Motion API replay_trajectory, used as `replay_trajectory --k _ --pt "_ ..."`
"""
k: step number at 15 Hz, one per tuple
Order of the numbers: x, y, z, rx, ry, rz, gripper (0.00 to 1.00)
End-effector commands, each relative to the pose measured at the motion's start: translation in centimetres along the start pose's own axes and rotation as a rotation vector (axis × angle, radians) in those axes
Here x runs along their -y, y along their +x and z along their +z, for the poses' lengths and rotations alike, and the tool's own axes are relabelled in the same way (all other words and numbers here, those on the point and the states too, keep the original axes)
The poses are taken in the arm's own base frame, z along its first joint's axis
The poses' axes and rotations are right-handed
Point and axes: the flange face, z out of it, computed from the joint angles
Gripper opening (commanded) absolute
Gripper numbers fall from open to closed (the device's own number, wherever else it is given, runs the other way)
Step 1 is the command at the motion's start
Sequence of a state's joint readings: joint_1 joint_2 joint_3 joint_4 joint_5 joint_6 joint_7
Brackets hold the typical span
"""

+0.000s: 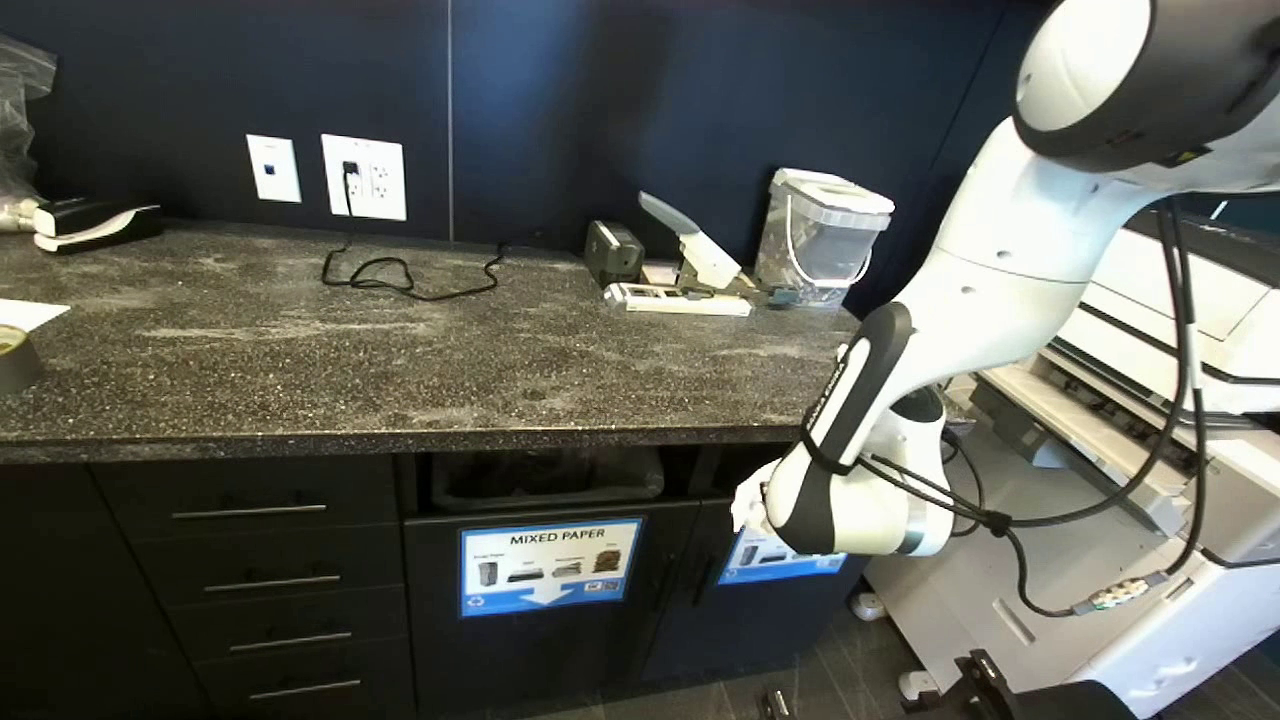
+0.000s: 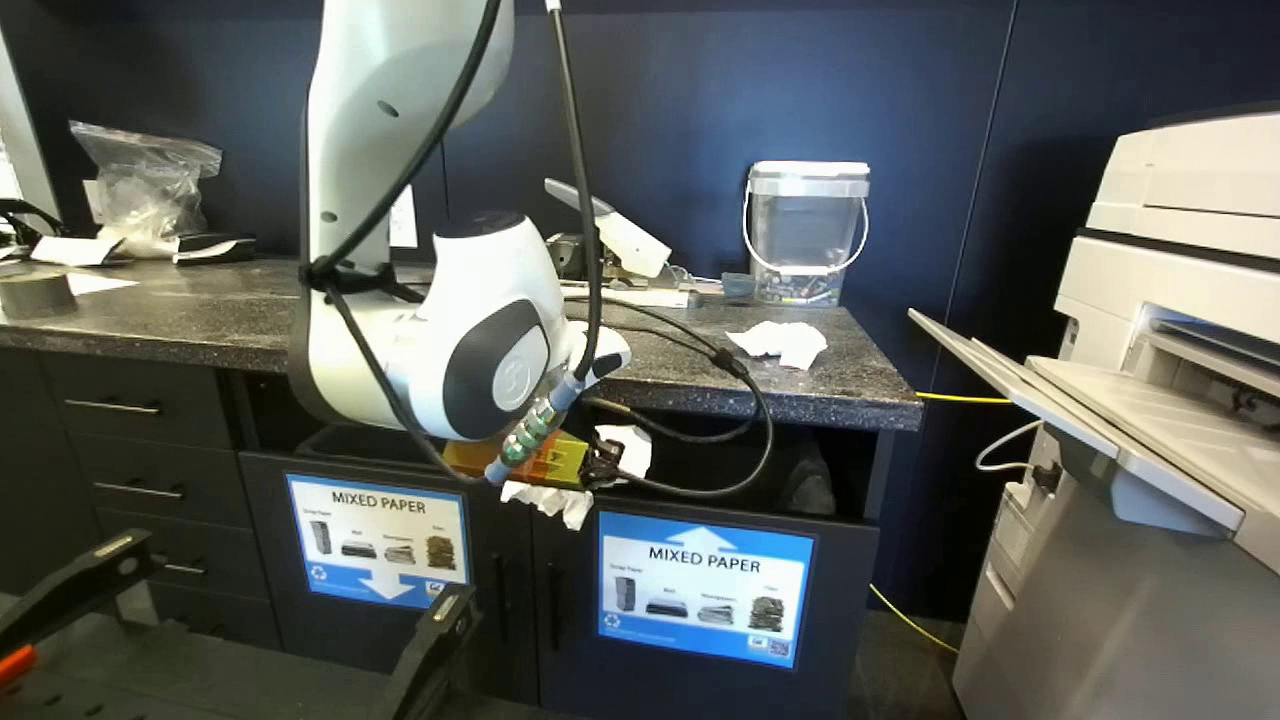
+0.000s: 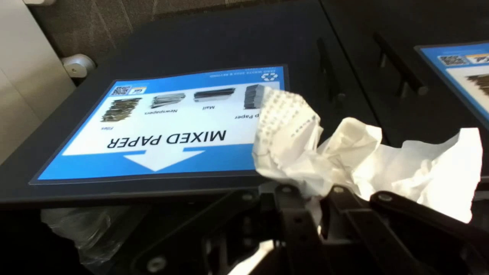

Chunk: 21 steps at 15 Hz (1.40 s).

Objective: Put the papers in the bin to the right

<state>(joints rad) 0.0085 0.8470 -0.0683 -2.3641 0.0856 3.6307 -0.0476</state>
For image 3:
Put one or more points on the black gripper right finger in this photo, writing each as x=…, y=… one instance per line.
x=417, y=238

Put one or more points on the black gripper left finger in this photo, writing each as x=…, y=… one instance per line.
x=295, y=234

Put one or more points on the printed white paper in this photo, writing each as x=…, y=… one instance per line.
x=407, y=168

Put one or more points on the clear bin liner bag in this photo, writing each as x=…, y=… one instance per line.
x=86, y=231

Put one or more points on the black recycling bin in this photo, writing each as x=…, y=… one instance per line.
x=20, y=238

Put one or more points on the mixed paper sign down arrow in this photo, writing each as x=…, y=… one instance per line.
x=463, y=76

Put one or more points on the mixed paper sign up arrow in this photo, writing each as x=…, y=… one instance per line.
x=153, y=127

